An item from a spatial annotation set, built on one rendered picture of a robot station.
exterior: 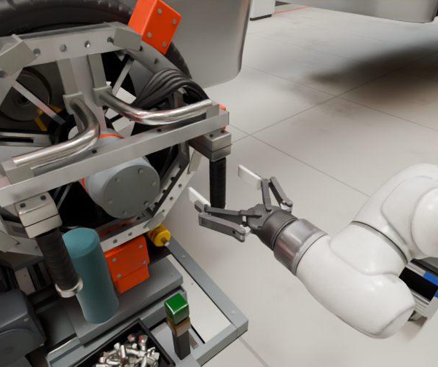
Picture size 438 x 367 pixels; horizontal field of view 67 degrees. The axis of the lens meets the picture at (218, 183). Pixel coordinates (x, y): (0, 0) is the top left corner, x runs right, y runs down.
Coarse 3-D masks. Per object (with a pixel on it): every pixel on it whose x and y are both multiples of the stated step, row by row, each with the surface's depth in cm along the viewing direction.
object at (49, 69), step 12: (24, 72) 104; (36, 72) 108; (48, 72) 110; (24, 84) 103; (36, 84) 105; (48, 84) 111; (60, 84) 114; (48, 96) 109; (60, 96) 116; (0, 108) 102; (12, 108) 104; (36, 108) 109; (60, 108) 118; (0, 120) 108; (12, 120) 110; (24, 120) 108; (48, 120) 117
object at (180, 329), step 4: (188, 316) 71; (168, 320) 71; (184, 320) 70; (188, 320) 71; (168, 324) 72; (172, 324) 70; (180, 324) 70; (184, 324) 70; (188, 324) 71; (172, 328) 71; (176, 328) 69; (180, 328) 70; (184, 328) 71; (188, 328) 72; (176, 332) 70; (180, 332) 71; (176, 336) 71
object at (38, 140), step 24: (120, 72) 79; (144, 72) 88; (24, 96) 69; (168, 96) 88; (72, 120) 78; (120, 120) 85; (0, 144) 70; (24, 144) 73; (48, 144) 77; (72, 192) 104; (72, 216) 93; (96, 216) 95
